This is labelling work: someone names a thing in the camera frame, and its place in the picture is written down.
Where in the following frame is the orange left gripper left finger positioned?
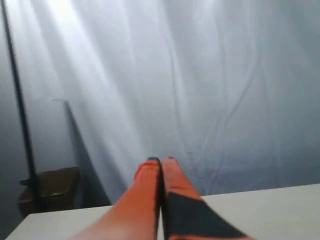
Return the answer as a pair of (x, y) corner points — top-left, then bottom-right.
(71, 157), (161, 240)

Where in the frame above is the brown cardboard box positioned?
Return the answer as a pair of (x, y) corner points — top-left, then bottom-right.
(17, 166), (80, 218)

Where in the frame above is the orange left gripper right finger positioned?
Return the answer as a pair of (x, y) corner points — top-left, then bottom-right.
(162, 156), (252, 240)

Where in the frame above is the black stand pole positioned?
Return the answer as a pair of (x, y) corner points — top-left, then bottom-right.
(0, 0), (45, 212)

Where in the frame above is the white backdrop curtain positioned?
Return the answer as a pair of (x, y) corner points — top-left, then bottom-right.
(5, 0), (320, 202)

